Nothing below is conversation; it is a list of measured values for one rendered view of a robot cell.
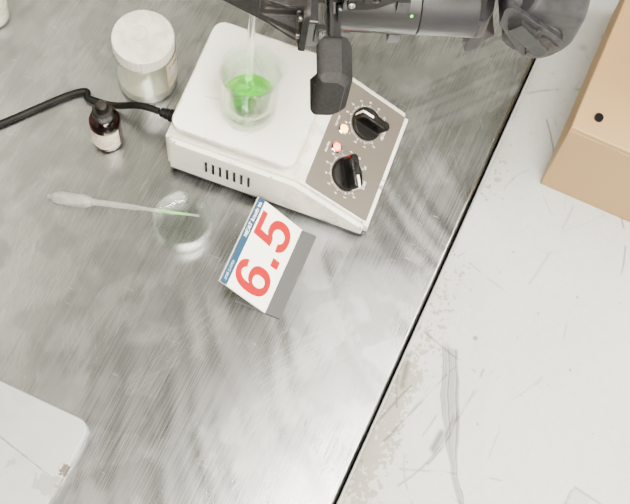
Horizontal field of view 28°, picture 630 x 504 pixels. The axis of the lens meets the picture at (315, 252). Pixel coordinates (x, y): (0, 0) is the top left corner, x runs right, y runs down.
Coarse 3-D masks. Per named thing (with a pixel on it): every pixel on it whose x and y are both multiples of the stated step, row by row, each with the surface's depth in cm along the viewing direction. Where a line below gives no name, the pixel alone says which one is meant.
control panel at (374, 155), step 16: (352, 96) 118; (368, 96) 118; (352, 112) 117; (384, 112) 119; (336, 128) 116; (352, 128) 117; (400, 128) 120; (320, 144) 115; (352, 144) 117; (368, 144) 118; (384, 144) 119; (320, 160) 115; (336, 160) 115; (368, 160) 117; (384, 160) 118; (320, 176) 114; (368, 176) 117; (320, 192) 114; (336, 192) 115; (352, 192) 116; (368, 192) 117; (352, 208) 116; (368, 208) 117
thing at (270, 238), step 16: (256, 224) 115; (272, 224) 116; (288, 224) 117; (256, 240) 115; (272, 240) 116; (288, 240) 117; (240, 256) 113; (256, 256) 115; (272, 256) 116; (240, 272) 113; (256, 272) 115; (272, 272) 116; (240, 288) 113; (256, 288) 114
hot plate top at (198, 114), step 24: (216, 48) 115; (288, 48) 116; (192, 72) 114; (216, 72) 114; (288, 72) 115; (312, 72) 115; (192, 96) 113; (216, 96) 113; (288, 96) 114; (192, 120) 112; (216, 120) 113; (288, 120) 113; (312, 120) 113; (216, 144) 112; (240, 144) 112; (264, 144) 112; (288, 144) 112; (288, 168) 112
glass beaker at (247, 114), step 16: (240, 48) 108; (256, 48) 108; (224, 64) 107; (240, 64) 110; (256, 64) 110; (272, 64) 109; (224, 80) 110; (272, 80) 111; (224, 96) 108; (240, 96) 106; (256, 96) 106; (272, 96) 108; (224, 112) 111; (240, 112) 109; (256, 112) 109; (272, 112) 111; (240, 128) 112; (256, 128) 112
